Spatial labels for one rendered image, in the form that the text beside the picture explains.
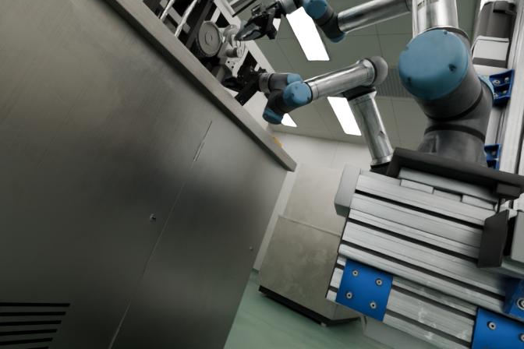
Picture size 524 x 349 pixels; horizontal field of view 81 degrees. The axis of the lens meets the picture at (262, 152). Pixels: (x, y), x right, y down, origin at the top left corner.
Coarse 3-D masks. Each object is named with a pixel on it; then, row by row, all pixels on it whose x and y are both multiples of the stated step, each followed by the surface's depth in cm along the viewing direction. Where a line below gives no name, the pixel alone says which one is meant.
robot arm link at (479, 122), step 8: (480, 80) 66; (488, 80) 66; (488, 88) 65; (480, 96) 61; (488, 96) 65; (480, 104) 62; (488, 104) 65; (464, 112) 62; (472, 112) 62; (480, 112) 63; (488, 112) 65; (432, 120) 67; (440, 120) 65; (448, 120) 64; (456, 120) 64; (464, 120) 63; (472, 120) 63; (480, 120) 63; (488, 120) 65; (480, 128) 63
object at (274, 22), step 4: (272, 12) 118; (276, 12) 118; (272, 16) 117; (276, 16) 118; (280, 16) 120; (268, 20) 117; (272, 20) 116; (276, 20) 118; (268, 24) 116; (272, 24) 115; (276, 24) 118; (268, 28) 116; (272, 28) 115; (276, 28) 118; (268, 32) 115; (272, 32) 116; (276, 32) 117; (268, 36) 117; (272, 36) 116; (276, 36) 118
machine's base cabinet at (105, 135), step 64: (0, 0) 45; (64, 0) 51; (0, 64) 46; (64, 64) 53; (128, 64) 63; (0, 128) 47; (64, 128) 55; (128, 128) 65; (192, 128) 80; (0, 192) 49; (64, 192) 57; (128, 192) 67; (192, 192) 84; (256, 192) 110; (0, 256) 50; (64, 256) 58; (128, 256) 70; (192, 256) 88; (256, 256) 118; (0, 320) 52; (64, 320) 60; (128, 320) 73; (192, 320) 93
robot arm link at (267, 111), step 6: (276, 90) 109; (270, 96) 110; (270, 102) 107; (264, 108) 108; (270, 108) 107; (276, 108) 103; (264, 114) 107; (270, 114) 106; (276, 114) 106; (282, 114) 105; (270, 120) 109; (276, 120) 107
